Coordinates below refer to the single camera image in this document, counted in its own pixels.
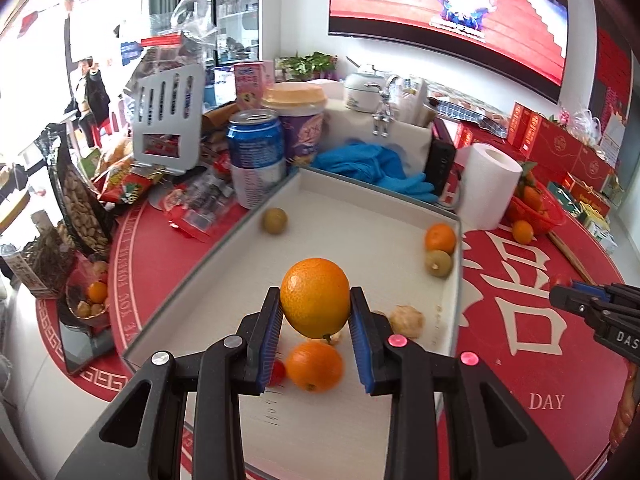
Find pink drink carton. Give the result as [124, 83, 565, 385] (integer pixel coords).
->
[234, 60, 276, 111]

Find stack of red gift boxes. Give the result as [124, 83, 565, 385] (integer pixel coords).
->
[507, 102, 626, 196]

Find purple cup with yellow lid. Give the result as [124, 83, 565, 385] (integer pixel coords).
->
[262, 82, 328, 168]

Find bag of peanuts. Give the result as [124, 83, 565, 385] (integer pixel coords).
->
[40, 125, 118, 261]

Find red and gold gift box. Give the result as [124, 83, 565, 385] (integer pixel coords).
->
[562, 172, 613, 218]

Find red plastic basket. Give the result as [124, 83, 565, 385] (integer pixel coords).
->
[505, 160, 568, 233]

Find bowl of small fruits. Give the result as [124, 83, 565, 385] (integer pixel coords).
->
[65, 260, 113, 331]

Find white kettle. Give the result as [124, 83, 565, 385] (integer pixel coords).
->
[344, 57, 388, 113]

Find silver rabbit figurine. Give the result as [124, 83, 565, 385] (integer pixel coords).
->
[371, 74, 401, 138]

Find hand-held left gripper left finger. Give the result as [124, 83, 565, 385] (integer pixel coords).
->
[57, 286, 284, 480]

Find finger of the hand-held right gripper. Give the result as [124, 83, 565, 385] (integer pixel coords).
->
[571, 281, 640, 302]
[548, 285, 609, 319]

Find black tablet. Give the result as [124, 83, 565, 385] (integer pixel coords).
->
[57, 317, 121, 376]

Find clear plastic bag with flowers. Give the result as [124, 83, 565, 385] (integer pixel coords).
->
[560, 107, 603, 148]

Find blue and white drink can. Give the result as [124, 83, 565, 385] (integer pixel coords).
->
[226, 108, 287, 210]

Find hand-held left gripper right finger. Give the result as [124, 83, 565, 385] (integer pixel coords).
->
[349, 286, 576, 480]

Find large orange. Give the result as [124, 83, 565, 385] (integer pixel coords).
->
[280, 257, 351, 340]

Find pile of leafy mandarins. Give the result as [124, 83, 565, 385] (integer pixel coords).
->
[520, 162, 548, 213]

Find white slotted stand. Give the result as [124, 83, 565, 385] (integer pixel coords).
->
[131, 64, 206, 171]

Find grey tray with white inside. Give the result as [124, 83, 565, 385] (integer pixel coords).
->
[122, 166, 463, 480]

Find glass door cabinet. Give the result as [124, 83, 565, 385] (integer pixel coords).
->
[145, 0, 263, 68]

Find long wooden stick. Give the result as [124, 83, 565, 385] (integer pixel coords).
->
[547, 230, 640, 453]

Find white paper towel roll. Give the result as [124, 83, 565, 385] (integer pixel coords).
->
[455, 142, 523, 231]

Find wall television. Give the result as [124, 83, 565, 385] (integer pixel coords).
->
[327, 0, 571, 103]

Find mandarin with green stem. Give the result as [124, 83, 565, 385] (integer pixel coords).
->
[285, 341, 345, 393]

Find small yellow-green round fruit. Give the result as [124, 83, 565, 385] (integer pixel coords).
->
[261, 207, 289, 236]
[425, 250, 453, 279]

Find white box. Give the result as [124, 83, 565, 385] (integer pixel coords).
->
[325, 100, 433, 161]

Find checkered cloth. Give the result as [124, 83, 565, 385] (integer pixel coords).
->
[435, 92, 511, 133]

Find potted green plant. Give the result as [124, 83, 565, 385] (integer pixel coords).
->
[277, 51, 341, 81]

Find white wall calendar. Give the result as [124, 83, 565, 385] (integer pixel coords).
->
[600, 110, 628, 166]

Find blue rubber gloves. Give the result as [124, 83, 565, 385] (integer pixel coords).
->
[310, 141, 436, 205]

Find red and green snack packet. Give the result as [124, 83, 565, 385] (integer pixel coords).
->
[97, 167, 166, 206]

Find small yellowish orange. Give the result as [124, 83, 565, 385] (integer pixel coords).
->
[425, 223, 457, 254]

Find black electronic device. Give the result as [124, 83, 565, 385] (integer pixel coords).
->
[425, 137, 457, 201]

